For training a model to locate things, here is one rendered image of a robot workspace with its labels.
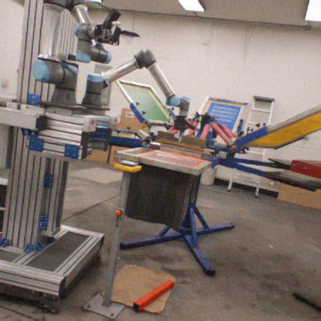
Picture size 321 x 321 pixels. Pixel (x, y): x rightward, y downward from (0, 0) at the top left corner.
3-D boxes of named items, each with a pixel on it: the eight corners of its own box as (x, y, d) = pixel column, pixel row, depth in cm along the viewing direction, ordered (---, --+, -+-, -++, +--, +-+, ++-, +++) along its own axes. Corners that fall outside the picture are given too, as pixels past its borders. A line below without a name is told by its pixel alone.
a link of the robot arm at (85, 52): (97, 65, 194) (100, 44, 192) (82, 61, 184) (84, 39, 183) (87, 64, 198) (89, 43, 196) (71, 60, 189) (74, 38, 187)
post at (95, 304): (114, 319, 226) (137, 170, 211) (82, 308, 232) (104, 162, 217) (127, 302, 247) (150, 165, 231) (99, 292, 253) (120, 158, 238)
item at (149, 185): (179, 233, 246) (190, 171, 239) (120, 216, 259) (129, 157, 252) (180, 231, 249) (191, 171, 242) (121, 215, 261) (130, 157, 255)
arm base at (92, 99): (78, 103, 261) (79, 89, 259) (85, 104, 276) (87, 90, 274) (97, 107, 259) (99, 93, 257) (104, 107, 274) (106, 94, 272)
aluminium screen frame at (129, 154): (198, 175, 229) (198, 169, 228) (115, 157, 245) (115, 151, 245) (217, 162, 303) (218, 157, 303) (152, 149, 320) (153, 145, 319)
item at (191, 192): (180, 231, 248) (191, 171, 241) (175, 229, 249) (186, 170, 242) (195, 214, 291) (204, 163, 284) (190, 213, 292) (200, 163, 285)
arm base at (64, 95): (45, 101, 213) (47, 84, 211) (56, 102, 227) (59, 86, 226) (70, 105, 211) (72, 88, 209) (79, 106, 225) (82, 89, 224)
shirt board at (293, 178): (337, 195, 293) (339, 185, 292) (314, 198, 266) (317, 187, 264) (211, 158, 389) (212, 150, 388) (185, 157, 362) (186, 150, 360)
